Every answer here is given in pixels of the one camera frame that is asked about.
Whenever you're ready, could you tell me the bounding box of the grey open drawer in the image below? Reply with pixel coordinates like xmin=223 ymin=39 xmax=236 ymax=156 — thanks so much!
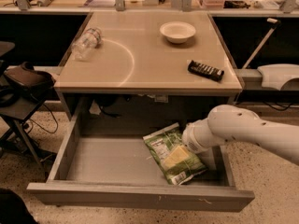
xmin=27 ymin=96 xmax=254 ymax=212

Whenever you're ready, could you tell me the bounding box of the white ceramic bowl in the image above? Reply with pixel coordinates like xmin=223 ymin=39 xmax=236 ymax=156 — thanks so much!
xmin=160 ymin=21 xmax=196 ymax=44

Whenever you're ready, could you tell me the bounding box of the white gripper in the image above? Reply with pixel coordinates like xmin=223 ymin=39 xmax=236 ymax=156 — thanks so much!
xmin=163 ymin=119 xmax=220 ymax=169

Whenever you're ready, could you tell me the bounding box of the grey counter cabinet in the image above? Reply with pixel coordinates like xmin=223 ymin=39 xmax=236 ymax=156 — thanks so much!
xmin=55 ymin=10 xmax=242 ymax=119

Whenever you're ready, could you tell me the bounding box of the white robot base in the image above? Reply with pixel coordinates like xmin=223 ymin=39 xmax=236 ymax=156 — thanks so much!
xmin=257 ymin=63 xmax=299 ymax=91

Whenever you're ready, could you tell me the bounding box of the clear plastic water bottle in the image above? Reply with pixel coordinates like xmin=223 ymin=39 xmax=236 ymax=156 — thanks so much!
xmin=71 ymin=27 xmax=102 ymax=61

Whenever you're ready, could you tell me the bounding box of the black snack bar package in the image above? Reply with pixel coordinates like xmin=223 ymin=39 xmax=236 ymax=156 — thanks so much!
xmin=188 ymin=61 xmax=224 ymax=82

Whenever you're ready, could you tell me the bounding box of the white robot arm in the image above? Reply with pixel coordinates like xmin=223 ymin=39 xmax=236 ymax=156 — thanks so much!
xmin=182 ymin=105 xmax=299 ymax=165

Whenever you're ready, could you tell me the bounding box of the green jalapeno chip bag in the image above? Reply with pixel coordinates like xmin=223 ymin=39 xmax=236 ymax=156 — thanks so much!
xmin=143 ymin=123 xmax=207 ymax=185

